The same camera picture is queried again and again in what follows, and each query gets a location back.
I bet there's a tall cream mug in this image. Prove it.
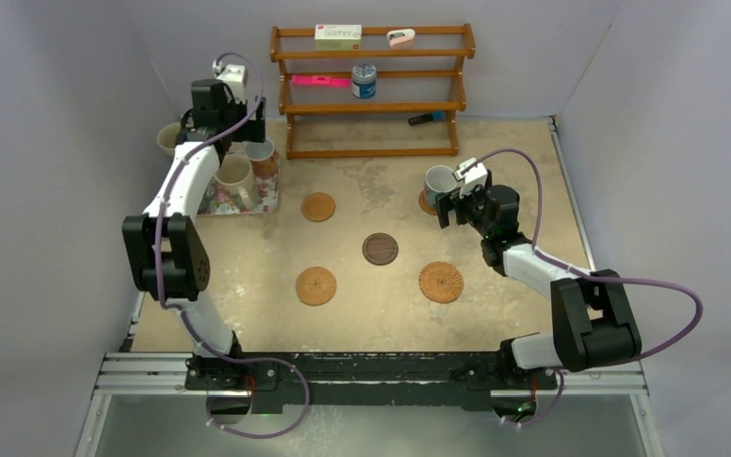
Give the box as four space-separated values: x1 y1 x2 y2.
156 122 181 158

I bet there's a black blue marker pen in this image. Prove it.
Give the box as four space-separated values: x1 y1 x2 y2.
407 110 445 127

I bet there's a blue mug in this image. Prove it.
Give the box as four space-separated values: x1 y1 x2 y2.
425 165 458 210

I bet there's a pink highlighter marker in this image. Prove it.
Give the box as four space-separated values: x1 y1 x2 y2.
290 74 350 88

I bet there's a dark brown wooden coaster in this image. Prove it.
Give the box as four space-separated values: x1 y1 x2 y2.
362 232 399 266

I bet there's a white mug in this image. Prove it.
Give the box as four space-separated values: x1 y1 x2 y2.
244 138 279 180

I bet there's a blue white lidded jar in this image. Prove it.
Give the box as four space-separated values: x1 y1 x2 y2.
350 63 377 99

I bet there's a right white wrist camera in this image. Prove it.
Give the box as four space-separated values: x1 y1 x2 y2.
453 158 490 199

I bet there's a woven rattan coaster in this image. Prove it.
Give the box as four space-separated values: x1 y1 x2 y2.
418 262 464 304
295 267 337 306

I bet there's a cream mug with plant print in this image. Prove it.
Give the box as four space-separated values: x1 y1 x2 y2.
214 154 260 210

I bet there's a black aluminium base frame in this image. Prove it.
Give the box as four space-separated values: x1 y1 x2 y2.
75 345 663 456

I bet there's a white green cardboard box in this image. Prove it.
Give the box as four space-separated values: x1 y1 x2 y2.
314 24 362 51

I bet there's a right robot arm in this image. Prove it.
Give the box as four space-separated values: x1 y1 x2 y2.
436 185 642 387

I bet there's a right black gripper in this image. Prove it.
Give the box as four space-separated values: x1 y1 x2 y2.
433 180 494 238

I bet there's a wooden three-tier shelf rack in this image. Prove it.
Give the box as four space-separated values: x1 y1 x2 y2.
269 23 476 159

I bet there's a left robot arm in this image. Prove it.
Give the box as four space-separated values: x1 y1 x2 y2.
121 79 266 389

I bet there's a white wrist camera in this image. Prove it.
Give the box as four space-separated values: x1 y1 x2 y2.
453 158 490 199
212 60 248 103

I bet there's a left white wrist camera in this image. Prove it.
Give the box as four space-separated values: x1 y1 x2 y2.
212 60 248 103

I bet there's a smooth wooden coaster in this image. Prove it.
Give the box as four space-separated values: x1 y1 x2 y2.
301 192 336 222
418 191 438 216

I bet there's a pink white small device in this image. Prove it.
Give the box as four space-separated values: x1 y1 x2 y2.
385 29 416 50

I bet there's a purple cable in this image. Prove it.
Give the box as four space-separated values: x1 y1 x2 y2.
463 148 704 430
153 52 311 442

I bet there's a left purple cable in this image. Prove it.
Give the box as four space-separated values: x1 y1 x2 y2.
153 52 311 442

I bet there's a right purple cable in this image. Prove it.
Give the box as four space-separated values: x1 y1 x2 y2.
463 148 704 430

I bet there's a floral pattern tray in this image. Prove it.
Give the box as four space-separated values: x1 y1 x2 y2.
198 174 279 216

